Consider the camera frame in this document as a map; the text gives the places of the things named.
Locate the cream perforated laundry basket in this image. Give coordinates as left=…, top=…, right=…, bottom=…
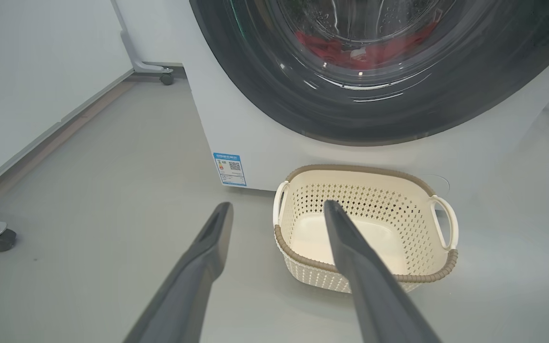
left=273, top=164, right=459, bottom=293

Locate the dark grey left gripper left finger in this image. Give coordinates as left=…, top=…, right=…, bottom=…
left=123, top=202, right=234, bottom=343

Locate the red garment with white hem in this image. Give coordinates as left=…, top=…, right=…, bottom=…
left=295, top=23, right=439, bottom=70

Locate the clear door glass bowl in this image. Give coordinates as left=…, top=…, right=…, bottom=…
left=274, top=0, right=456, bottom=90

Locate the black round washing machine door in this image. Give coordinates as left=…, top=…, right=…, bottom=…
left=189, top=0, right=549, bottom=147

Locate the white washing machine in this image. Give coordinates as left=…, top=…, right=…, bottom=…
left=179, top=0, right=549, bottom=201

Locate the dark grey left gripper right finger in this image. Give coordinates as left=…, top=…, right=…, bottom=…
left=324, top=200, right=443, bottom=343

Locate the white partition panel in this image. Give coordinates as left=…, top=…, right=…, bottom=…
left=0, top=0, right=134, bottom=201

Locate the round white filter cover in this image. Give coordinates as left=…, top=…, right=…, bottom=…
left=417, top=174, right=451, bottom=196

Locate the blue energy label sticker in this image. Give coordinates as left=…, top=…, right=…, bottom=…
left=213, top=152, right=247, bottom=187

